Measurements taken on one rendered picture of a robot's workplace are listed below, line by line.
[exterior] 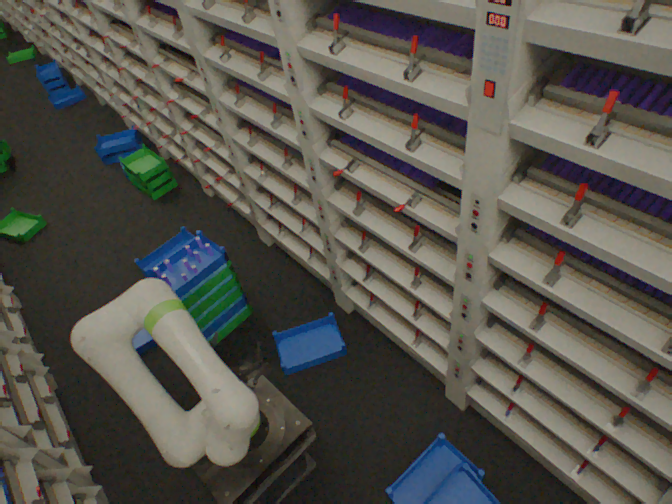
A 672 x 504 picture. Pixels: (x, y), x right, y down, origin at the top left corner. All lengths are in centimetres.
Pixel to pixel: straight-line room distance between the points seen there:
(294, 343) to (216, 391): 112
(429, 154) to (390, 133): 15
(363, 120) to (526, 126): 54
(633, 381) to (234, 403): 93
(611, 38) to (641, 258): 41
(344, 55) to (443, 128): 32
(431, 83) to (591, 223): 45
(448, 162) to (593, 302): 46
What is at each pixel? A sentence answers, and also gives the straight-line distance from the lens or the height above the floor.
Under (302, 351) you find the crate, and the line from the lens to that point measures 218.
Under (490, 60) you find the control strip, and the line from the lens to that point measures 96.
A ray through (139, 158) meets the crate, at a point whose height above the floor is 16.
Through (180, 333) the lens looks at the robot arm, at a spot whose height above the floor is 91.
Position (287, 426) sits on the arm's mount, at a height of 36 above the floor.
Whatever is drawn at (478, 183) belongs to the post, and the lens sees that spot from 111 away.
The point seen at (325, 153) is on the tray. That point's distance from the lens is 160.
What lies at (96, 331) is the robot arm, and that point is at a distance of 134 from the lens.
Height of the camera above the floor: 182
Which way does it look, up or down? 47 degrees down
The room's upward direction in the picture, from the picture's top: 12 degrees counter-clockwise
